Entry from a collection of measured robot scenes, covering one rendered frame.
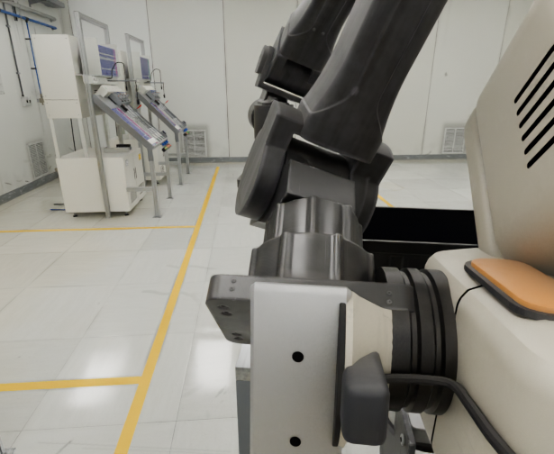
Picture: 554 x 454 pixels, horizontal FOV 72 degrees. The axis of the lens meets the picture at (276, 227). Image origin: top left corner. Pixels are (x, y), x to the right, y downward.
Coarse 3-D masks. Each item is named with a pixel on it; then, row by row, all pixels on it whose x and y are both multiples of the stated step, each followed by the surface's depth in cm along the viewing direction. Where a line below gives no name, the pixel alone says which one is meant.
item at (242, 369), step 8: (248, 344) 74; (240, 352) 72; (248, 352) 72; (240, 360) 70; (248, 360) 70; (240, 368) 68; (248, 368) 68; (240, 376) 69; (248, 376) 69; (240, 384) 70; (248, 384) 69; (240, 392) 70; (248, 392) 70; (240, 400) 71; (248, 400) 71; (240, 408) 72; (248, 408) 71; (240, 416) 72; (248, 416) 72; (240, 424) 73; (248, 424) 73; (240, 432) 74; (248, 432) 73; (240, 440) 74; (248, 440) 74; (240, 448) 75; (248, 448) 75
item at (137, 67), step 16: (128, 48) 474; (128, 64) 493; (144, 64) 520; (144, 80) 530; (160, 80) 549; (128, 96) 507; (144, 96) 512; (160, 112) 515; (176, 128) 515; (112, 144) 515; (176, 144) 518; (144, 160) 526; (160, 160) 540; (160, 176) 538
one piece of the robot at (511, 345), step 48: (432, 288) 22; (480, 288) 19; (528, 288) 17; (432, 336) 20; (480, 336) 17; (528, 336) 14; (432, 384) 19; (480, 384) 17; (528, 384) 13; (432, 432) 23; (480, 432) 17; (528, 432) 13
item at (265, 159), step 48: (384, 0) 24; (432, 0) 24; (336, 48) 29; (384, 48) 25; (336, 96) 27; (384, 96) 27; (288, 144) 29; (336, 144) 28; (384, 144) 32; (240, 192) 34
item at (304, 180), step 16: (304, 144) 31; (288, 160) 29; (304, 160) 30; (320, 160) 30; (336, 160) 31; (288, 176) 27; (304, 176) 28; (320, 176) 28; (336, 176) 29; (288, 192) 26; (304, 192) 27; (320, 192) 27; (336, 192) 28; (352, 192) 29; (272, 208) 29; (352, 208) 28; (256, 224) 34
